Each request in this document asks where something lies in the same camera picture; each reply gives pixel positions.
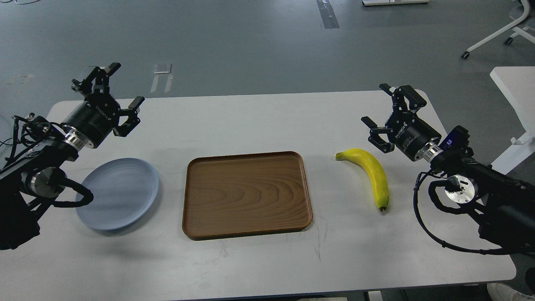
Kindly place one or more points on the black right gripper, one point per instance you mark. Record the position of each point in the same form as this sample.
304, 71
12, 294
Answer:
404, 128

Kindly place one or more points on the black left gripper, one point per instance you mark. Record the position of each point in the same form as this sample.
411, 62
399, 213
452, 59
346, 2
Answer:
99, 112

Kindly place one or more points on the yellow banana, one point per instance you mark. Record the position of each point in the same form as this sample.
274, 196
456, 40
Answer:
375, 173

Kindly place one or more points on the blue round plate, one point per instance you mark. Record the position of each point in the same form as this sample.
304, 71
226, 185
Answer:
124, 190

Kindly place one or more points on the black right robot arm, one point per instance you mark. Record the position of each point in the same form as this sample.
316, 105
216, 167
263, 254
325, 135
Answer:
502, 207

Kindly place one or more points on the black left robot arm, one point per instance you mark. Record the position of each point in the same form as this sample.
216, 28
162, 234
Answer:
32, 180

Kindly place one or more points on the white side table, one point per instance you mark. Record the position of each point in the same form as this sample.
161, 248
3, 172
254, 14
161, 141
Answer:
517, 84

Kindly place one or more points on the brown wooden tray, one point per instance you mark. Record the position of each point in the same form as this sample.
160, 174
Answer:
246, 195

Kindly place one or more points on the white wheeled stand base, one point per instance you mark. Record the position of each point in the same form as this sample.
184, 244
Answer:
521, 24

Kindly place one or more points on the white shoe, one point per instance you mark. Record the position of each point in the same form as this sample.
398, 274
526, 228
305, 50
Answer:
502, 292

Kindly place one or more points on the white floor base plate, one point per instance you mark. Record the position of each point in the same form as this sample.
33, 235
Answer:
392, 2

